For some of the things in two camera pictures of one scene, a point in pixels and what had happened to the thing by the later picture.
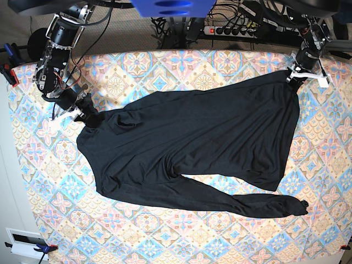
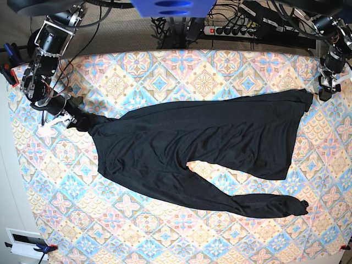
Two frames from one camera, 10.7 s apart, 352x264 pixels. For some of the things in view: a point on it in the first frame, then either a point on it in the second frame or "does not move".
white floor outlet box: [24, 242] does not move
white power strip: [228, 31] does not move
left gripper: [67, 97] -> [55, 109]
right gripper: [307, 65] -> [334, 61]
